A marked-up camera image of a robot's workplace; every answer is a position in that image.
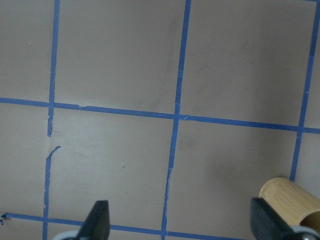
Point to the bamboo chopstick holder cup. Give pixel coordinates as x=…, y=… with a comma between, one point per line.
x=295, y=205

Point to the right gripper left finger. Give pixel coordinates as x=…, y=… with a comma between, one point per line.
x=97, y=224

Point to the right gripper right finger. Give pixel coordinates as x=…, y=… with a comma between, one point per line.
x=266, y=224

